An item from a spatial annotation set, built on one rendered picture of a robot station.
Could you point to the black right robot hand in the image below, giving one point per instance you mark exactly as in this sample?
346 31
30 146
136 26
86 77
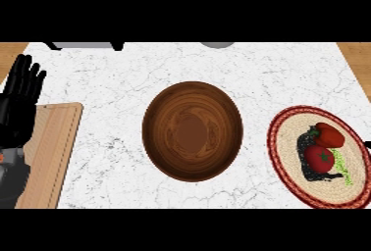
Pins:
368 144

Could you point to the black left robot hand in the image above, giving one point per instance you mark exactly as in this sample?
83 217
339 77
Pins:
18 98

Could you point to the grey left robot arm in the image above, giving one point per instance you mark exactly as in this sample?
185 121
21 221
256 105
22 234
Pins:
10 176

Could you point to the red tomato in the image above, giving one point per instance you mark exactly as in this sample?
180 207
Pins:
319 159

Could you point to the round woven red-rimmed placemat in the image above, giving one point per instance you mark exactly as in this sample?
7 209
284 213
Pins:
290 153

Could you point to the brown wooden bowl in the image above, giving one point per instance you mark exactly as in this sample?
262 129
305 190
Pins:
192 131

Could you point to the red bell pepper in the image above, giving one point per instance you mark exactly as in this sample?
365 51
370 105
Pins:
330 136

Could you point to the pale wooden cutting board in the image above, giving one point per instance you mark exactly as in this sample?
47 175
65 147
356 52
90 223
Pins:
52 147

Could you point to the grey appliance with black feet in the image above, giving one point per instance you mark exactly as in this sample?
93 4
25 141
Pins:
81 44

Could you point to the grey round object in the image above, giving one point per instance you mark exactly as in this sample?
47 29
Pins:
217 44

